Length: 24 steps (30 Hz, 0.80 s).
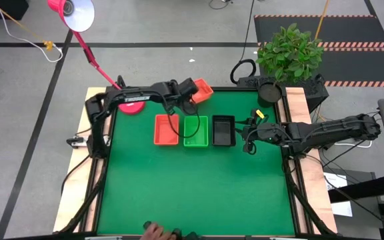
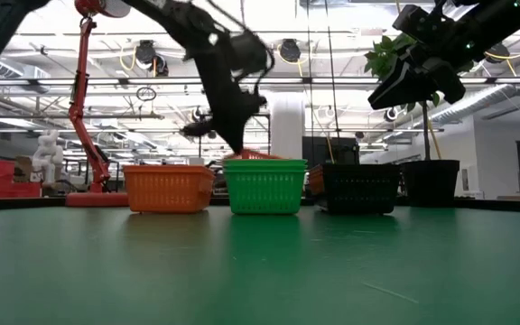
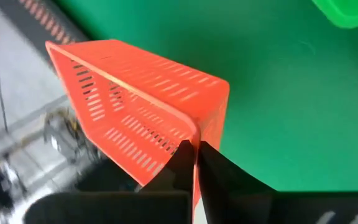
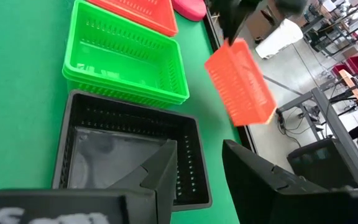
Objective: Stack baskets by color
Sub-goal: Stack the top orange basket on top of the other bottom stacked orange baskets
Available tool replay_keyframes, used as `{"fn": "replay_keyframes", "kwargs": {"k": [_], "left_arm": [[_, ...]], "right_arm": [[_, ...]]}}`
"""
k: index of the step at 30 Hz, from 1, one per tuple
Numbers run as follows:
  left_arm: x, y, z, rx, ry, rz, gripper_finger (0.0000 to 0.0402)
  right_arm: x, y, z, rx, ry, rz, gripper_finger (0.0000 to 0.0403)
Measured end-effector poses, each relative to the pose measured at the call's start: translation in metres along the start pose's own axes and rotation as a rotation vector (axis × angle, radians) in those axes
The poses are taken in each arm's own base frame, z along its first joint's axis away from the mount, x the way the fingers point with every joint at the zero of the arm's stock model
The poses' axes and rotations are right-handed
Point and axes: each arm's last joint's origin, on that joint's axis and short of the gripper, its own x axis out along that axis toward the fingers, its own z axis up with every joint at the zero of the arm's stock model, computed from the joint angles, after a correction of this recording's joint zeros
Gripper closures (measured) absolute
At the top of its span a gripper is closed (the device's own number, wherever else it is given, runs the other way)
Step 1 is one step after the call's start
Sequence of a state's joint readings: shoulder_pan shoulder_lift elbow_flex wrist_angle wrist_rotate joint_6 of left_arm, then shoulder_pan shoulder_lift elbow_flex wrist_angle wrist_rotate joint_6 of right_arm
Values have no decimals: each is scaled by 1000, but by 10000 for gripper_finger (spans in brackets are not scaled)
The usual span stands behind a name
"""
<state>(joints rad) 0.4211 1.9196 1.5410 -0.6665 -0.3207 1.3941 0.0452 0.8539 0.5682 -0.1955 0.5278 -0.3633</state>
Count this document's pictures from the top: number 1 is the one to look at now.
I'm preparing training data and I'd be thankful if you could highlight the black plastic basket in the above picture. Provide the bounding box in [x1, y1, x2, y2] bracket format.
[211, 115, 237, 147]

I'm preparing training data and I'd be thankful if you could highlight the white paper sheet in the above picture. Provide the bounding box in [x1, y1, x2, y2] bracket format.
[323, 171, 353, 218]

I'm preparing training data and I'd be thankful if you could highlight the red desk lamp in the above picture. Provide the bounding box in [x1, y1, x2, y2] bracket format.
[47, 0, 147, 116]

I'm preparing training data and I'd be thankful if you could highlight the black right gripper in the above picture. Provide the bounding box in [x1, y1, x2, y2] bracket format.
[237, 121, 289, 147]

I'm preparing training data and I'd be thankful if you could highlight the wooden side board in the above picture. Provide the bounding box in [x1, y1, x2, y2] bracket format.
[277, 87, 339, 235]
[53, 87, 108, 233]

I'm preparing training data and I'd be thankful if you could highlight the person's hand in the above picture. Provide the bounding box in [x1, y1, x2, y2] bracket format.
[139, 222, 177, 240]

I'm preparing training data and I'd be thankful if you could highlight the black aluminium table frame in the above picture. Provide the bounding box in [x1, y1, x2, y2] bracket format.
[85, 85, 313, 240]

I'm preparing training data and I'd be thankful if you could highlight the thin white cable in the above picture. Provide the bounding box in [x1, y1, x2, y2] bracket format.
[0, 0, 64, 64]

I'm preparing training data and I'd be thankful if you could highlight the black floor box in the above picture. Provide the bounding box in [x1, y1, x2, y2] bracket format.
[0, 0, 30, 21]

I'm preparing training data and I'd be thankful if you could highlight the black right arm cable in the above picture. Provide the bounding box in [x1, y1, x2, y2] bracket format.
[243, 139, 257, 155]

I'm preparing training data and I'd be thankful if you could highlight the yellow cable with connector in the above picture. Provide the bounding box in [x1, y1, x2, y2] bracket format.
[0, 0, 55, 51]

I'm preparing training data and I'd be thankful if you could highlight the orange plastic basket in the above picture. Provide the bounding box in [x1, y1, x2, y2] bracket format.
[191, 78, 214, 105]
[153, 113, 181, 147]

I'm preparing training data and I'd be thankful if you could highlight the green plastic basket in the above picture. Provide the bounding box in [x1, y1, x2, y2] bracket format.
[183, 115, 209, 148]

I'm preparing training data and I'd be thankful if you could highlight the black flat board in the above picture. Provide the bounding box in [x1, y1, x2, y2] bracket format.
[327, 173, 384, 204]

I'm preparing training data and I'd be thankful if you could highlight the white power cable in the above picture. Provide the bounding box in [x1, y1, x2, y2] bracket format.
[334, 140, 373, 149]

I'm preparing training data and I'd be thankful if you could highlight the black hazard-striped floor mat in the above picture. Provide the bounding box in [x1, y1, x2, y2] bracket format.
[253, 13, 384, 89]

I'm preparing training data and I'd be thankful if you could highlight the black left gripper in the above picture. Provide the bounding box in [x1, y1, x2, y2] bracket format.
[177, 77, 203, 103]

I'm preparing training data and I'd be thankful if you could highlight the green potted plant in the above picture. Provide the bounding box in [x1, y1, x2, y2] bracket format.
[255, 22, 325, 109]

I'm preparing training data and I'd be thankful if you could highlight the orange-yellow hanging cable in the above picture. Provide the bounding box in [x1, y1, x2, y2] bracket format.
[313, 0, 330, 41]

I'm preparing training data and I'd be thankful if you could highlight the black coiled cable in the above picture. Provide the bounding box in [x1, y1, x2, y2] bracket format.
[229, 0, 257, 85]

